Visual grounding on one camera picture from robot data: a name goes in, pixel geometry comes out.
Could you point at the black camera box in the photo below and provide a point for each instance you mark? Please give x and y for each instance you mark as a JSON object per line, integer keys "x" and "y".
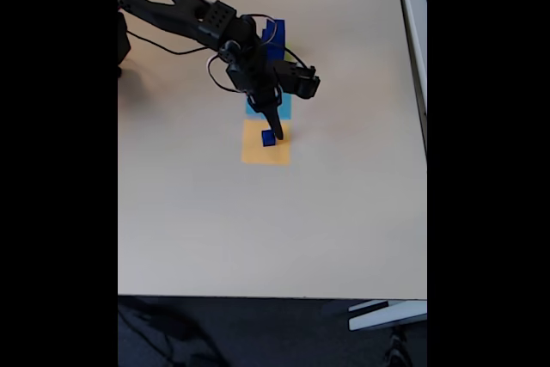
{"x": 298, "y": 79}

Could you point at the light blue paper square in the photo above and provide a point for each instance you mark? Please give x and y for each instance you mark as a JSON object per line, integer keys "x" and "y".
{"x": 284, "y": 107}

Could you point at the large blue cube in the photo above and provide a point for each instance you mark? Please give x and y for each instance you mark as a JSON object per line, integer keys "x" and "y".
{"x": 277, "y": 53}

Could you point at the white side desk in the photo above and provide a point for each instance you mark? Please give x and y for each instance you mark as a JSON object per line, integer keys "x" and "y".
{"x": 414, "y": 40}

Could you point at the small blue cube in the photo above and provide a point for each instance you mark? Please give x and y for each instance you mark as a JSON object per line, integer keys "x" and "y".
{"x": 267, "y": 139}

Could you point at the orange paper square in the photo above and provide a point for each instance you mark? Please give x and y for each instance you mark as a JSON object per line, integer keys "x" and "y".
{"x": 253, "y": 152}

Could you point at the medium blue cube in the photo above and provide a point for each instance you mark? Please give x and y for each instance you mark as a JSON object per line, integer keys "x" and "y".
{"x": 278, "y": 32}

